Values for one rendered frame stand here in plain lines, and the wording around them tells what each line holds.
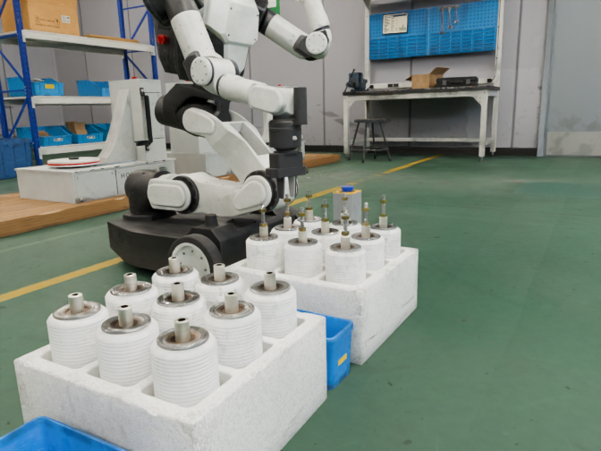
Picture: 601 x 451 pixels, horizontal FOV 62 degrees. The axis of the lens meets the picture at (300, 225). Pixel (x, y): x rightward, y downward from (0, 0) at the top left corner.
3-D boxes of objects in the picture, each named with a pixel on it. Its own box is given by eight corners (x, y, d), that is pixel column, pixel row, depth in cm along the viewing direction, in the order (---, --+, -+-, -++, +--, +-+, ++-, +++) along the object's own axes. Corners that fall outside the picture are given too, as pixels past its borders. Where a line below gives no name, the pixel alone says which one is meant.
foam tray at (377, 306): (227, 331, 134) (224, 267, 130) (302, 286, 167) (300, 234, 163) (361, 366, 114) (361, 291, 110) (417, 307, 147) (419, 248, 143)
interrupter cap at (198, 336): (145, 345, 72) (145, 341, 72) (181, 326, 79) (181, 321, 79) (185, 357, 69) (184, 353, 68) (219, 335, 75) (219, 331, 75)
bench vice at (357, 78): (357, 92, 593) (357, 71, 588) (370, 92, 584) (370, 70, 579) (342, 92, 559) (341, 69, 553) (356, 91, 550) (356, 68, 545)
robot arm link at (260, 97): (279, 115, 128) (239, 105, 135) (299, 114, 135) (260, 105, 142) (283, 89, 126) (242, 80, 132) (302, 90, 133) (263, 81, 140)
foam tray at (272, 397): (28, 454, 88) (12, 359, 84) (181, 357, 121) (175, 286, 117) (201, 540, 69) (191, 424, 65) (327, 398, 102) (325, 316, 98)
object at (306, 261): (322, 318, 124) (320, 247, 120) (283, 318, 125) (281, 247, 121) (324, 303, 133) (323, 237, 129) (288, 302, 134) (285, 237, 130)
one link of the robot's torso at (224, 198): (157, 177, 183) (265, 170, 159) (195, 171, 200) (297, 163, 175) (165, 219, 186) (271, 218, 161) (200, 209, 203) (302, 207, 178)
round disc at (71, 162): (37, 168, 308) (36, 159, 307) (80, 163, 334) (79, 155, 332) (68, 170, 293) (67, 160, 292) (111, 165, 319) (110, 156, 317)
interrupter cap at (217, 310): (199, 316, 82) (198, 312, 82) (227, 301, 89) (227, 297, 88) (236, 325, 79) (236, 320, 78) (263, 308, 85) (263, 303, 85)
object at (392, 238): (364, 294, 139) (364, 231, 135) (367, 283, 148) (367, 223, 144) (399, 295, 137) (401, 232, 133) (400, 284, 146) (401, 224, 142)
